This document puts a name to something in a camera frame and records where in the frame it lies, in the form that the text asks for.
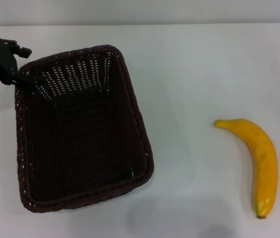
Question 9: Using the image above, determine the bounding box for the dark brown woven basket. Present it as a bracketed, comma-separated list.
[13, 44, 155, 214]

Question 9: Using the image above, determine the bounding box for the yellow banana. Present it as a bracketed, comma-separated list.
[213, 118, 279, 219]

